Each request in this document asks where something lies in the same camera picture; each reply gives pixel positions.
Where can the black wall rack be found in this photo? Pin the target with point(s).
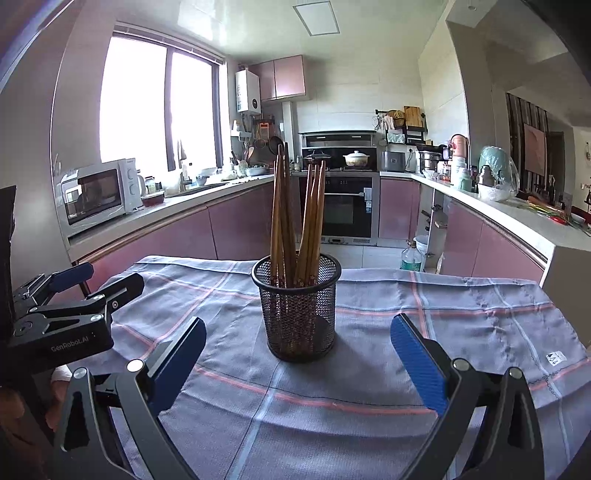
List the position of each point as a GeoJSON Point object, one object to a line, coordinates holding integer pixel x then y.
{"type": "Point", "coordinates": [406, 136]}

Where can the pink wall cabinet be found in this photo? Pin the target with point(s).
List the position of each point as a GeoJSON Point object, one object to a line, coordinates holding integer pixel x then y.
{"type": "Point", "coordinates": [284, 78]}

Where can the white casserole pot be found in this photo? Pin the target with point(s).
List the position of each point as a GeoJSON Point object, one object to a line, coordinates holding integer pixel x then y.
{"type": "Point", "coordinates": [357, 159]}

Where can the white canister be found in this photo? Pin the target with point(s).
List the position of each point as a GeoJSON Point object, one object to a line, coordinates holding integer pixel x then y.
{"type": "Point", "coordinates": [459, 174]}

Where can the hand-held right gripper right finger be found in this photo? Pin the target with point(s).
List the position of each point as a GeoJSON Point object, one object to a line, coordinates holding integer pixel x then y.
{"type": "Point", "coordinates": [418, 364]}

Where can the metal basin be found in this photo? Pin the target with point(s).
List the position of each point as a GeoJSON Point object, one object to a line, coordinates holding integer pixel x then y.
{"type": "Point", "coordinates": [256, 171]}

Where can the dark red food container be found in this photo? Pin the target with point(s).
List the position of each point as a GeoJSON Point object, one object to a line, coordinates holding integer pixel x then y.
{"type": "Point", "coordinates": [153, 199]}

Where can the black mesh utensil holder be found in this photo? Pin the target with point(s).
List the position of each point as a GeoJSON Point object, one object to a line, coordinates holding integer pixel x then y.
{"type": "Point", "coordinates": [300, 332]}

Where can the white microwave oven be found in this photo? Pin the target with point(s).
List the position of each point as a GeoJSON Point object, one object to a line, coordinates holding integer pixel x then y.
{"type": "Point", "coordinates": [97, 196]}

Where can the kitchen window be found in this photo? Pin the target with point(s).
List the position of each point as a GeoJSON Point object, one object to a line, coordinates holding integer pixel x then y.
{"type": "Point", "coordinates": [138, 101]}

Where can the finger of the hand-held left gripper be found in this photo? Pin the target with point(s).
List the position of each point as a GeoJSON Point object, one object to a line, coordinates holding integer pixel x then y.
{"type": "Point", "coordinates": [124, 288]}
{"type": "Point", "coordinates": [71, 277]}

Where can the steel steamer pot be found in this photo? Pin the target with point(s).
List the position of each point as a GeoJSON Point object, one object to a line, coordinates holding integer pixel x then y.
{"type": "Point", "coordinates": [431, 162]}

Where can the hanging black frying pan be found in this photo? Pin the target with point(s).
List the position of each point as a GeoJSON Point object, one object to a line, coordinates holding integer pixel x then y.
{"type": "Point", "coordinates": [275, 145]}

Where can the hanging orange grater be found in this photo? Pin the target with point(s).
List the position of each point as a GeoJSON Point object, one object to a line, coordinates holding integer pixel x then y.
{"type": "Point", "coordinates": [264, 130]}

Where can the brown wall picture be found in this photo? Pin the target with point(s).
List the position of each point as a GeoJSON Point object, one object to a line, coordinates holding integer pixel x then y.
{"type": "Point", "coordinates": [534, 150]}

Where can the wooden cutting board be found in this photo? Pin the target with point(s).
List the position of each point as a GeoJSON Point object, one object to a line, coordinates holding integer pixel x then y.
{"type": "Point", "coordinates": [413, 116]}

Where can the pink kitchen base cabinet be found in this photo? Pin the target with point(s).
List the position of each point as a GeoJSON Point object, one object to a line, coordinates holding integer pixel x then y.
{"type": "Point", "coordinates": [184, 235]}
{"type": "Point", "coordinates": [466, 240]}

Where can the white wall water heater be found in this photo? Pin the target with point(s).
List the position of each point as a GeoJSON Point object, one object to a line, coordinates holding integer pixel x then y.
{"type": "Point", "coordinates": [248, 91]}

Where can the bunch of wooden chopsticks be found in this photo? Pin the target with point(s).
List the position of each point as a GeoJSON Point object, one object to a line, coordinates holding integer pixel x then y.
{"type": "Point", "coordinates": [277, 221]}

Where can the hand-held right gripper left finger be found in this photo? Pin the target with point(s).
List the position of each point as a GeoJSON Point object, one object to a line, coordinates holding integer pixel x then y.
{"type": "Point", "coordinates": [180, 355]}

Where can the steel range hood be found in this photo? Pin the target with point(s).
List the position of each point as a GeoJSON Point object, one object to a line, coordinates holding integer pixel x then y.
{"type": "Point", "coordinates": [339, 140]}

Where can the plastic oil bottle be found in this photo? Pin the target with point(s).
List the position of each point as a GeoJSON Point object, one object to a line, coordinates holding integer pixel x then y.
{"type": "Point", "coordinates": [411, 261]}

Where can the plaid grey tablecloth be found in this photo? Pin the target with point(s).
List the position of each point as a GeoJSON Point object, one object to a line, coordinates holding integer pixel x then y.
{"type": "Point", "coordinates": [369, 295]}

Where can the person's left hand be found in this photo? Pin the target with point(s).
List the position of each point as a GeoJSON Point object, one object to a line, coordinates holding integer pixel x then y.
{"type": "Point", "coordinates": [23, 415]}

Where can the black lidded wok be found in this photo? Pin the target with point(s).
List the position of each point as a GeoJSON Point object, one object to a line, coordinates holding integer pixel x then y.
{"type": "Point", "coordinates": [316, 160]}

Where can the rose gold kettle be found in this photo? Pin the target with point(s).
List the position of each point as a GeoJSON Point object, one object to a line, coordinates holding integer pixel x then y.
{"type": "Point", "coordinates": [458, 145]}

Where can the black built-in oven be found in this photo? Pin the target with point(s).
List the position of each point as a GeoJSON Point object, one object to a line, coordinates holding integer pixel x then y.
{"type": "Point", "coordinates": [348, 207]}

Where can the ceiling light panel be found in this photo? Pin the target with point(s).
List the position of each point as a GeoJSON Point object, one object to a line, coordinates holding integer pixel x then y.
{"type": "Point", "coordinates": [317, 18]}

